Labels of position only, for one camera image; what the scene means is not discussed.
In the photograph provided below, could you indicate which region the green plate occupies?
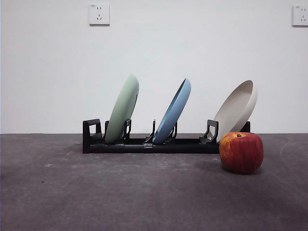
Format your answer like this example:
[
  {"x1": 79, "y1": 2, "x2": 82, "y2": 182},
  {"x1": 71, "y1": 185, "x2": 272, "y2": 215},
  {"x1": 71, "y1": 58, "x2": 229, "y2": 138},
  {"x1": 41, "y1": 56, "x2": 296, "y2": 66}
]
[{"x1": 104, "y1": 74, "x2": 140, "y2": 144}]

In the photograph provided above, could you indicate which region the red apple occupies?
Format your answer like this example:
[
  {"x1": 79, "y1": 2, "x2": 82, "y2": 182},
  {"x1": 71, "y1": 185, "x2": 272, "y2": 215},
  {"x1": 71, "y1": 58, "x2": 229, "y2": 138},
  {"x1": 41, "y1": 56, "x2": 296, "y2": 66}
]
[{"x1": 219, "y1": 131, "x2": 264, "y2": 175}]

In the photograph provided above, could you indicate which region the blue plate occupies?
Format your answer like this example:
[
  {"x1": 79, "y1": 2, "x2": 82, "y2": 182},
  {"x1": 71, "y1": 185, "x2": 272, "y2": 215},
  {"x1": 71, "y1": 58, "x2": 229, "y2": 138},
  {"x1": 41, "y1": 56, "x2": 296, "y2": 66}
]
[{"x1": 153, "y1": 77, "x2": 192, "y2": 144}]

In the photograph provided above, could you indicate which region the black plate rack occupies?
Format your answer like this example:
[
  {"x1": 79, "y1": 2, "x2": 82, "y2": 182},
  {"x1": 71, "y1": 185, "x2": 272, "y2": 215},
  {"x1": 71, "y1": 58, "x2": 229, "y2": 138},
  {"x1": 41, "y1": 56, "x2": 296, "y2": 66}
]
[{"x1": 82, "y1": 118, "x2": 251, "y2": 154}]

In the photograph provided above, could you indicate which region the beige plate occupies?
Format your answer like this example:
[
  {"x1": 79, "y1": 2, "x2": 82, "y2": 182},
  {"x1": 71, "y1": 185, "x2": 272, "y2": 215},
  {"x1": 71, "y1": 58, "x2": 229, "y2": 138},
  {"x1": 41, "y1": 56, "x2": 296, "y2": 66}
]
[{"x1": 213, "y1": 79, "x2": 258, "y2": 144}]

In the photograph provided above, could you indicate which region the white wall socket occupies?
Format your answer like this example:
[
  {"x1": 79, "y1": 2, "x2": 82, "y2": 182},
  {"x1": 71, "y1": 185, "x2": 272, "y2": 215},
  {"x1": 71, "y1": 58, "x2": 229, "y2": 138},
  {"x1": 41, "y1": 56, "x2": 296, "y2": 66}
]
[
  {"x1": 292, "y1": 4, "x2": 308, "y2": 27},
  {"x1": 89, "y1": 3, "x2": 111, "y2": 26}
]

